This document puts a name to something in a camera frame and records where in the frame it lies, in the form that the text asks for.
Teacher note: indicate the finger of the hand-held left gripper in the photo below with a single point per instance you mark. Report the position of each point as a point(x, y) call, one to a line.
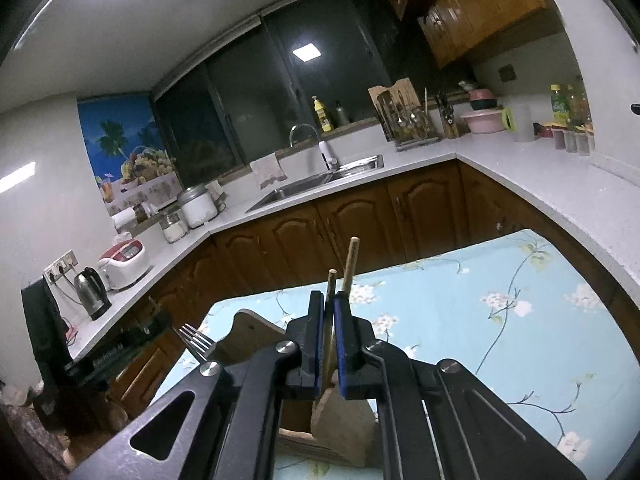
point(157, 325)

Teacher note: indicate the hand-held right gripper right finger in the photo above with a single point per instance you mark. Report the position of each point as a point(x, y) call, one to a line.
point(342, 345)

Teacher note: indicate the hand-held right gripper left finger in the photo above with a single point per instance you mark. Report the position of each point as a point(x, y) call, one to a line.
point(316, 345)

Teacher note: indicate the wooden chopstick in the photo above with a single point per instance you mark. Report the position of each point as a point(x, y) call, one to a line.
point(329, 320)

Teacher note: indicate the metal fork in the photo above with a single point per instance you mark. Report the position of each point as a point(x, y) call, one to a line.
point(196, 341)

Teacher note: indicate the wooden utensil holder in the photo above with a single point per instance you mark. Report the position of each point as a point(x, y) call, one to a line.
point(252, 337)

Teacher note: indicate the utensils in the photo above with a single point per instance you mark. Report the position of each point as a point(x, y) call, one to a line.
point(350, 265)

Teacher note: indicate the black hanging cloth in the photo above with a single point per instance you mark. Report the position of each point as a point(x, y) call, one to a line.
point(45, 330)

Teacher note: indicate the steel electric kettle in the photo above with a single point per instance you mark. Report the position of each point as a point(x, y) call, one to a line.
point(92, 292)

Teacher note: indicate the white red rice cooker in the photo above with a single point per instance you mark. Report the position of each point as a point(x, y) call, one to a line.
point(125, 262)

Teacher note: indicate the glass jar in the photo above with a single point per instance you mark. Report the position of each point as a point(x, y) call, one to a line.
point(173, 230)

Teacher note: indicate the paper towel roll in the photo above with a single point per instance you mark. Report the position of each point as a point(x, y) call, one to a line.
point(125, 221)

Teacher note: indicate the white lidded pot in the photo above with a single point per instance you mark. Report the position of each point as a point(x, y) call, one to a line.
point(197, 207)

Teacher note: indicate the wooden base cabinets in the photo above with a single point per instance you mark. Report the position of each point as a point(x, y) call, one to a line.
point(350, 220)

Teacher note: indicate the floral light-blue tablecloth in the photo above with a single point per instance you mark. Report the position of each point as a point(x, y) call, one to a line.
point(475, 320)

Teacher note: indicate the stainless steel sink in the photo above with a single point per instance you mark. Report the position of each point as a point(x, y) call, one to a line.
point(310, 185)

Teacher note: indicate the pale dish cloth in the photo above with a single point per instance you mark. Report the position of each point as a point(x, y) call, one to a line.
point(267, 170)

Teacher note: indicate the chrome kitchen faucet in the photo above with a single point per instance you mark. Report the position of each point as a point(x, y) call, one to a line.
point(325, 152)

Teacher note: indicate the knife block rack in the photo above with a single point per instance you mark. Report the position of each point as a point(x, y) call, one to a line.
point(410, 127)

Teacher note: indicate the yellow dish soap bottle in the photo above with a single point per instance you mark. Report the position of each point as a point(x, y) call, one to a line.
point(323, 116)

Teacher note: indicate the grey bottle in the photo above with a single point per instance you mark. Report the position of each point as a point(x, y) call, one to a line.
point(342, 115)

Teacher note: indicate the wooden knife block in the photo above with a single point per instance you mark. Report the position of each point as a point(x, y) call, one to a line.
point(450, 127)

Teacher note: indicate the dark sliding window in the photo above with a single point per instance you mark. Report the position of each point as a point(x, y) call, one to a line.
point(300, 90)

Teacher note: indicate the wooden cutting board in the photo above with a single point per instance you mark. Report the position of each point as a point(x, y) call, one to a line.
point(395, 89)

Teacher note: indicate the pink basin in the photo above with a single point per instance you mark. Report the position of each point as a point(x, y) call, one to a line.
point(482, 122)

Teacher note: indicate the red small container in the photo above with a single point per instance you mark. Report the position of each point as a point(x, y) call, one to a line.
point(546, 131)

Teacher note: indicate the row of spice jars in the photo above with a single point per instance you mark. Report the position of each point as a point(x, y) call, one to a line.
point(575, 141)

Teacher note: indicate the yellow cooking oil bottle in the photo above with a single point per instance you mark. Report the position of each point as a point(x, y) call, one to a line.
point(559, 105)

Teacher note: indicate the amber cooking oil bottle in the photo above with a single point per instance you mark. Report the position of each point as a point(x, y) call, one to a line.
point(579, 107)

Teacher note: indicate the wooden upper cabinets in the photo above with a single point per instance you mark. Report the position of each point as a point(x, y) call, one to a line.
point(475, 15)

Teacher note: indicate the wall power outlets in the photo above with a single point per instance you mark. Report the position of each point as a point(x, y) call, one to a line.
point(60, 266)

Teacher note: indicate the tropical wall poster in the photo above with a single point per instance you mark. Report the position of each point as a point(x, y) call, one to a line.
point(120, 145)

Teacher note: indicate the wall switch plate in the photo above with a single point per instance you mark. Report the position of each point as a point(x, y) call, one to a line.
point(507, 72)

